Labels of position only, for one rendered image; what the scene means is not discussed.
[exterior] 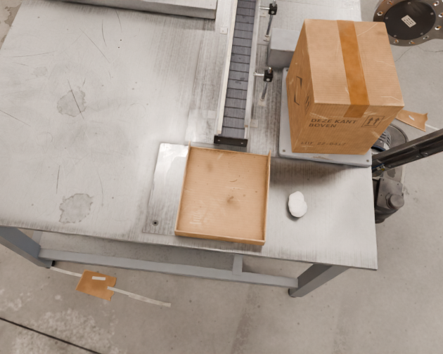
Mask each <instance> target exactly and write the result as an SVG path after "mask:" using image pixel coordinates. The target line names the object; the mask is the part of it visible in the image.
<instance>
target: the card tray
mask: <svg viewBox="0 0 443 354"><path fill-rule="evenodd" d="M270 163H271V150H270V151H269V154H268V155H259V154H253V153H247V152H236V151H230V150H218V149H212V148H206V147H195V146H191V141H190V140H189V143H188V151H187V155H186V163H185V168H184V176H183V180H182V185H181V194H180V198H179V206H178V211H177V215H176V223H175V228H174V234H175V235H178V236H185V237H196V238H203V239H209V240H220V241H226V242H237V243H244V244H255V245H262V246H264V244H265V242H266V236H267V212H268V200H269V176H270Z"/></svg>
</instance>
